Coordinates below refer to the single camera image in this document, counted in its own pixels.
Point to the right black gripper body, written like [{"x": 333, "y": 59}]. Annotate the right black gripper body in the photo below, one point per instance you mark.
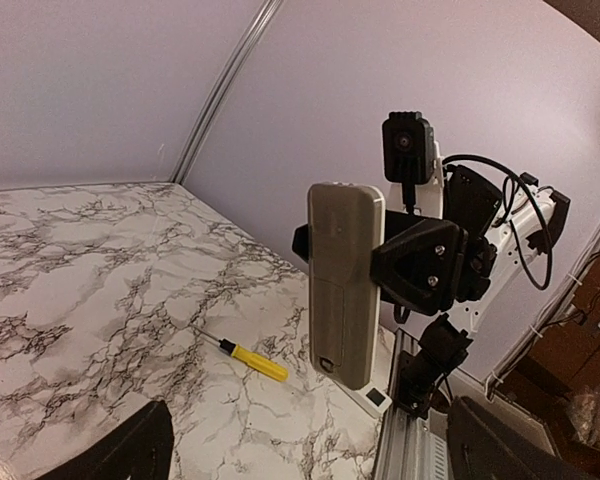
[{"x": 471, "y": 201}]

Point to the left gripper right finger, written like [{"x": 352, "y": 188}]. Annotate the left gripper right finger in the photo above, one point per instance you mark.
[{"x": 481, "y": 446}]

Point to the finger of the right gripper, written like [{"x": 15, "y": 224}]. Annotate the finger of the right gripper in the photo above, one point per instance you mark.
[
  {"x": 301, "y": 243},
  {"x": 419, "y": 263}
]

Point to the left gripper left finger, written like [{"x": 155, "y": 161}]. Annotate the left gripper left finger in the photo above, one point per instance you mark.
[{"x": 139, "y": 448}]

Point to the white remote control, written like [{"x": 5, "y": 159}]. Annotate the white remote control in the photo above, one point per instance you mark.
[
  {"x": 346, "y": 224},
  {"x": 370, "y": 399}
]

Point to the yellow handle screwdriver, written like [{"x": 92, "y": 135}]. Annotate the yellow handle screwdriver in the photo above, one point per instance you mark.
[{"x": 253, "y": 360}]

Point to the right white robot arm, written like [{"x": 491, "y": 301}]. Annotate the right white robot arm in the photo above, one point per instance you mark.
[{"x": 528, "y": 224}]

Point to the front aluminium table rail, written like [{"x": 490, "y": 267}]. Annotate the front aluminium table rail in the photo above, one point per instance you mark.
[{"x": 408, "y": 448}]

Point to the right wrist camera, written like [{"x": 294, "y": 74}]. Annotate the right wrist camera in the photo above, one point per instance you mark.
[{"x": 409, "y": 153}]

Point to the right aluminium frame post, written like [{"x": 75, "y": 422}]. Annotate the right aluminium frame post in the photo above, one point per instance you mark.
[{"x": 221, "y": 88}]

